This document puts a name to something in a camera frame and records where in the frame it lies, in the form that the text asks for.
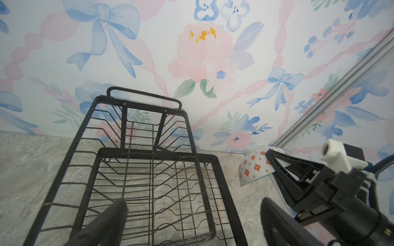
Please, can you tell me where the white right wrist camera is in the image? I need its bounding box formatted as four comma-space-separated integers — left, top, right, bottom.
319, 139, 368, 173

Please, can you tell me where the black wire dish rack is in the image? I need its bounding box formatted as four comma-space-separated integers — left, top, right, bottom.
24, 86, 247, 246

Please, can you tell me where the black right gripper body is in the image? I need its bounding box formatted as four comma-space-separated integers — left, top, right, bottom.
290, 167, 394, 246

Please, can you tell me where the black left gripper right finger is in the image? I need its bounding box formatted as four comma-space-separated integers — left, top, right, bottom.
260, 197, 322, 246

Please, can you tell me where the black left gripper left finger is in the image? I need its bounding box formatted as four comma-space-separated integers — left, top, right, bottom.
65, 198, 128, 246

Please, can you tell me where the right aluminium corner post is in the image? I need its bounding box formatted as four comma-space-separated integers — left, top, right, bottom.
273, 29, 394, 147

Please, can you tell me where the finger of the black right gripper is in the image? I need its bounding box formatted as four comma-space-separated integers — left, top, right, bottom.
265, 149, 326, 206

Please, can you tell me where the green patterned ceramic bowl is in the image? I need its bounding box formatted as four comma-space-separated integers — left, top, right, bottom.
238, 144, 292, 187

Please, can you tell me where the black corrugated cable conduit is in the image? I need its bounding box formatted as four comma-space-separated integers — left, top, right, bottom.
360, 153, 394, 213

